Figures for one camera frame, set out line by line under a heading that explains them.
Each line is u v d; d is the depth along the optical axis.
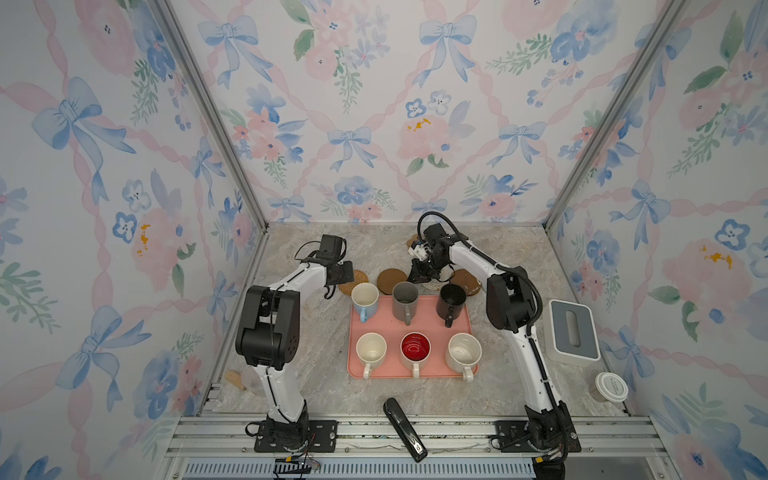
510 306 0.65
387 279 1.04
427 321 0.93
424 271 0.95
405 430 0.71
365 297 0.91
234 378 0.81
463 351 0.86
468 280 0.74
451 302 0.95
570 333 0.86
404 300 0.92
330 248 0.78
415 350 0.87
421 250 1.00
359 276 1.04
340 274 0.85
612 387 0.76
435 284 0.92
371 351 0.86
